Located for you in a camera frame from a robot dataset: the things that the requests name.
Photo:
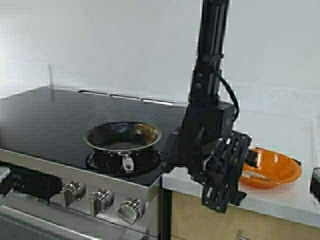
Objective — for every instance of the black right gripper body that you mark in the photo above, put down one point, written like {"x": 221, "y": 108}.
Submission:
{"x": 202, "y": 125}

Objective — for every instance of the steel frying pan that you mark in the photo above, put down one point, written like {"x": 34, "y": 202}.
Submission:
{"x": 126, "y": 140}

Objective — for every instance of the steel stove knob middle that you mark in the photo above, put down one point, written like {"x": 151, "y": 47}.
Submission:
{"x": 100, "y": 201}

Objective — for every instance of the orange plastic bowl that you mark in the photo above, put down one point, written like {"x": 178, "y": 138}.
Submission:
{"x": 280, "y": 168}

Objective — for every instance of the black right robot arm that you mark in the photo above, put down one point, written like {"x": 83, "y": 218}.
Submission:
{"x": 207, "y": 84}

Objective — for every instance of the black object right edge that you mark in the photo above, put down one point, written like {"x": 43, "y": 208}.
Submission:
{"x": 314, "y": 188}

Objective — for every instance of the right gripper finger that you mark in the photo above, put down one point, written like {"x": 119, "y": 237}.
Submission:
{"x": 223, "y": 170}
{"x": 239, "y": 197}

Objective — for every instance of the steel stove knob right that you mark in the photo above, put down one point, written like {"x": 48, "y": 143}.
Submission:
{"x": 131, "y": 210}

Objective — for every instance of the stove display panel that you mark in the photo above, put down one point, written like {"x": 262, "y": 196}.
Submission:
{"x": 35, "y": 183}

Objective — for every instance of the wooden base cabinet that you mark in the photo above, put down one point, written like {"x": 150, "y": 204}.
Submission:
{"x": 190, "y": 220}

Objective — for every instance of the metal cabinet handle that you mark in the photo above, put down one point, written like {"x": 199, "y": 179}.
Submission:
{"x": 239, "y": 235}

